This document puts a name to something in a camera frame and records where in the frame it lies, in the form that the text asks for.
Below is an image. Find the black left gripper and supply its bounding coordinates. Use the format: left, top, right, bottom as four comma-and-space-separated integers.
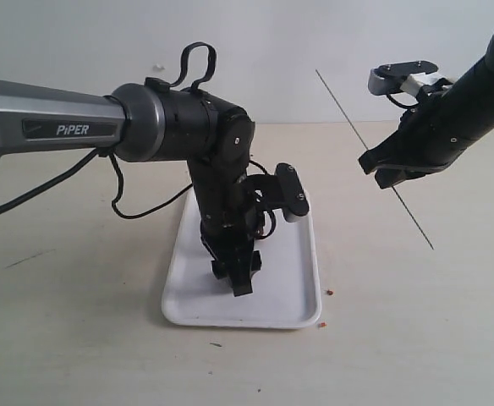
187, 156, 264, 297

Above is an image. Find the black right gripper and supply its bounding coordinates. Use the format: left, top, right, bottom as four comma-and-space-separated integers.
358, 95, 463, 189

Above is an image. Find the thin metal skewer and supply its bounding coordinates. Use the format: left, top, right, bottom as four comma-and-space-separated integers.
315, 69, 435, 251

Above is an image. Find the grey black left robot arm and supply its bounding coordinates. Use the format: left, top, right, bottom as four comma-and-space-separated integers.
0, 78, 268, 296

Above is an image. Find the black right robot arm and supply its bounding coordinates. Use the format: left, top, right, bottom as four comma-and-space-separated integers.
358, 34, 494, 189

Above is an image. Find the white rectangular plastic tray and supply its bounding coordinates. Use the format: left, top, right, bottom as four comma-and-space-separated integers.
161, 192, 322, 330

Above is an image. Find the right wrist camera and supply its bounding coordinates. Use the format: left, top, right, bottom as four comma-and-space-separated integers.
368, 60, 455, 96

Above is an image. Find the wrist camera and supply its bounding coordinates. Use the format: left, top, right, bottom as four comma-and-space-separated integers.
266, 162, 310, 223
368, 60, 455, 96

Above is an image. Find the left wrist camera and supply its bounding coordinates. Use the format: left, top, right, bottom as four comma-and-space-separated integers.
266, 162, 310, 223

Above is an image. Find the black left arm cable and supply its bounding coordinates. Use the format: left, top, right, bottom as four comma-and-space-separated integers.
0, 41, 282, 240

